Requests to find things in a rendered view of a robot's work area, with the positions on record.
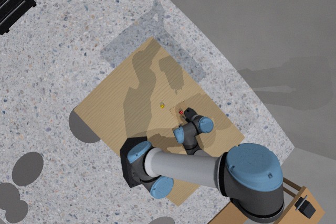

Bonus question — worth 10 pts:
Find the tan square mat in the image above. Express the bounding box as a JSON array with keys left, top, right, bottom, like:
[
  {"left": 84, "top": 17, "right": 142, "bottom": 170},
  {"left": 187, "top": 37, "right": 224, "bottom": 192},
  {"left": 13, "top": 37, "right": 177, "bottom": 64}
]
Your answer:
[{"left": 170, "top": 101, "right": 187, "bottom": 124}]

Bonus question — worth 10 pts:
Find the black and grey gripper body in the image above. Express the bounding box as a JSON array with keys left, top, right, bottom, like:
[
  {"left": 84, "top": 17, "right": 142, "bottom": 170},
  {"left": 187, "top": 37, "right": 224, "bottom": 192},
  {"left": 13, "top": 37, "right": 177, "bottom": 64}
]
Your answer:
[{"left": 184, "top": 108, "right": 199, "bottom": 123}]

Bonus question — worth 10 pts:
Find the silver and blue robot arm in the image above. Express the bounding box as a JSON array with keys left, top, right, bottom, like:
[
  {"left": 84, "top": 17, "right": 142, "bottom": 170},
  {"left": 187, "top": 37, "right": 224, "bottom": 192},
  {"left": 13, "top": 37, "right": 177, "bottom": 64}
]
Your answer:
[{"left": 127, "top": 115, "right": 285, "bottom": 223}]

